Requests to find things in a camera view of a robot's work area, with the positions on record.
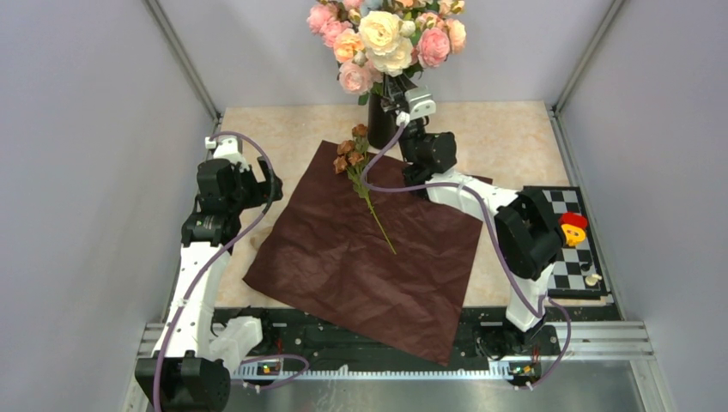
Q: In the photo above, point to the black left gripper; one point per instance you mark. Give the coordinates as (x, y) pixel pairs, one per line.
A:
(261, 189)

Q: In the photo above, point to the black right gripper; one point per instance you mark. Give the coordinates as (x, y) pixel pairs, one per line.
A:
(394, 89)

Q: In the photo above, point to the black cylindrical vase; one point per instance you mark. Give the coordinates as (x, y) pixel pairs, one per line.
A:
(381, 122)

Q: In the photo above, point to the beige satin ribbon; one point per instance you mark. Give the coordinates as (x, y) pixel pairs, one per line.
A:
(259, 237)

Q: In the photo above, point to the brown small rose stem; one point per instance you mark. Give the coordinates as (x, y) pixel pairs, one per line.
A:
(352, 158)

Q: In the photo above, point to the red paper bouquet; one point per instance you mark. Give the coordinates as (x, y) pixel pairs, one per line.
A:
(393, 268)

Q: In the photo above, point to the white rose stem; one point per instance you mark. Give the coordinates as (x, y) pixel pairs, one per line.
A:
(386, 42)

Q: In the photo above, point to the colourful artificial flower bunch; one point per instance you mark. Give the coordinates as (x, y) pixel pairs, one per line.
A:
(438, 34)

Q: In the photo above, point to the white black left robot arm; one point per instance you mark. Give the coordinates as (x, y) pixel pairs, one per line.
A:
(190, 368)

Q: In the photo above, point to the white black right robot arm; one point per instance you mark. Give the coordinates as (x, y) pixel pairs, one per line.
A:
(522, 225)

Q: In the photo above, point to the red yellow toy block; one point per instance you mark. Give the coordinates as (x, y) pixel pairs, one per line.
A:
(574, 228)

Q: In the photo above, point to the black white checkerboard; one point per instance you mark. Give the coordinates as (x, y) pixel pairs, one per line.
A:
(577, 273)

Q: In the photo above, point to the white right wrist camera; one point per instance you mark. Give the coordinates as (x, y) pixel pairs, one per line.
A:
(417, 103)

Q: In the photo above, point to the white toothed cable duct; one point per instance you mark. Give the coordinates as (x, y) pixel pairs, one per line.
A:
(265, 371)

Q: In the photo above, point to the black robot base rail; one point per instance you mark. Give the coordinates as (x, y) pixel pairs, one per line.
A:
(480, 341)

